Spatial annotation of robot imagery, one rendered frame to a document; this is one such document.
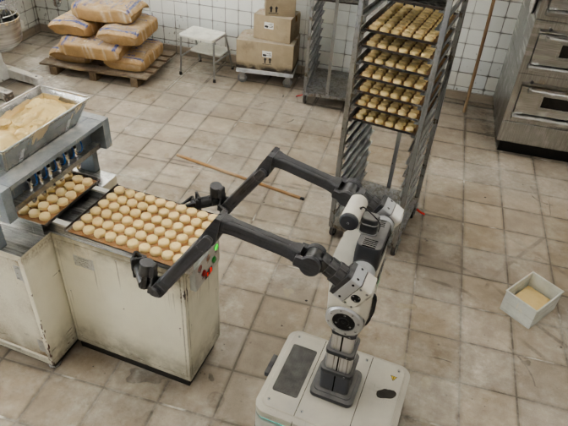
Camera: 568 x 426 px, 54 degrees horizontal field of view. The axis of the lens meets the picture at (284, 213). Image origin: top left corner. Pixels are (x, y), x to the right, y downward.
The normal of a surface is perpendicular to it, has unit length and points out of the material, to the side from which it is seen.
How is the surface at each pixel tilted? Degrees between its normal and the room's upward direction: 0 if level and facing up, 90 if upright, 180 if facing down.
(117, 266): 90
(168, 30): 90
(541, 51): 90
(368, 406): 0
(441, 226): 0
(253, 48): 87
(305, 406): 0
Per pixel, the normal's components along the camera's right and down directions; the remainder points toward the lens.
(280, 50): -0.17, 0.57
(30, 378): 0.06, -0.79
